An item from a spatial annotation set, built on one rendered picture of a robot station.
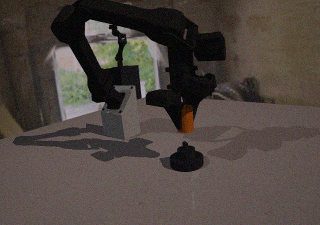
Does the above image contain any orange knob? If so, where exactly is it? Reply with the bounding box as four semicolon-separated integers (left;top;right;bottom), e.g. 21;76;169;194
177;104;194;133

